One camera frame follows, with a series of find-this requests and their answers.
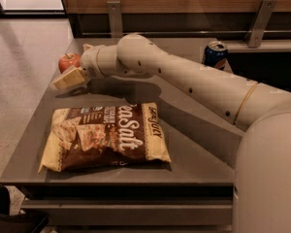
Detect left metal counter bracket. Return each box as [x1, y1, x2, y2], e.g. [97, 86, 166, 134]
[107, 0, 123, 38]

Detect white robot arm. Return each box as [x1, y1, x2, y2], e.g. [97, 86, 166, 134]
[82, 34, 291, 233]

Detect blue Pepsi can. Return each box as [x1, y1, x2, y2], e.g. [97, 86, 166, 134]
[203, 41, 228, 70]

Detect brown sea salt chips bag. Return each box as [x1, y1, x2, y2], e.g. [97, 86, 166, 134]
[40, 103, 171, 172]

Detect metal counter bracket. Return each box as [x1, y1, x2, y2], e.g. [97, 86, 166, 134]
[107, 0, 123, 38]
[245, 0, 277, 48]

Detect right metal counter bracket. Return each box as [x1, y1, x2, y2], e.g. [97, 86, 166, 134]
[245, 0, 277, 48]

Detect wooden counter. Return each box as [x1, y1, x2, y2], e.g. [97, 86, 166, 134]
[62, 0, 291, 39]

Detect red apple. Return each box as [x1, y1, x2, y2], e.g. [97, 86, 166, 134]
[58, 53, 81, 73]

